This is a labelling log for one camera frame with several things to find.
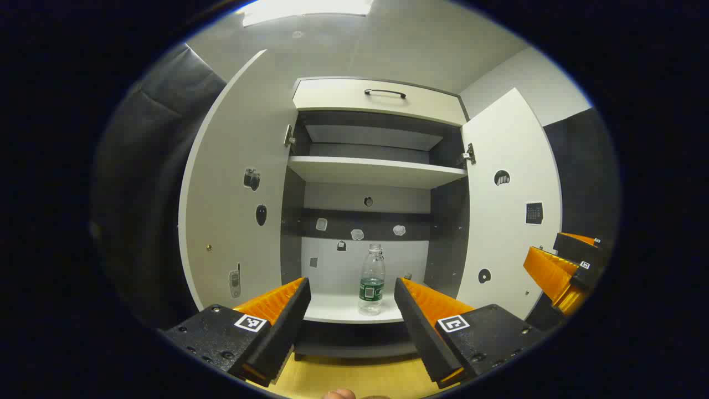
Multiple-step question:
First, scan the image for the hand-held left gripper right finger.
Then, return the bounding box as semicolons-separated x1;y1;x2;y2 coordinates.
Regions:
394;277;549;388

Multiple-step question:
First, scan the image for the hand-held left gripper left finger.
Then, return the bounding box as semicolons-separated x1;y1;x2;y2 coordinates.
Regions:
158;277;312;387

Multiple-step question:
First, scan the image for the clear plastic bottle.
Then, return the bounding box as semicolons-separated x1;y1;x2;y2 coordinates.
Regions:
358;243;386;316

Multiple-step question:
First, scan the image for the white cabinet door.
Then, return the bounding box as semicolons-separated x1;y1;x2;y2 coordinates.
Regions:
178;49;300;311
455;88;563;321

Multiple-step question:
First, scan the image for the white cabinet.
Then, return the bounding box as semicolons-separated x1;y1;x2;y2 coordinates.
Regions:
280;76;471;361

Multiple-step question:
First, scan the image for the white cabinet shelf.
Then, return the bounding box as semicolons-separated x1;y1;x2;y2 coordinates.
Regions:
287;156;467;190
305;125;444;151

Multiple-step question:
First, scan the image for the black backdrop cloth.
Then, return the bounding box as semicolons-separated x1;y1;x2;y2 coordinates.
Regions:
543;108;621;250
91;44;228;328

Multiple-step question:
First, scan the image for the ceiling light panel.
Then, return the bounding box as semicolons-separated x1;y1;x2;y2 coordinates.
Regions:
238;0;374;27

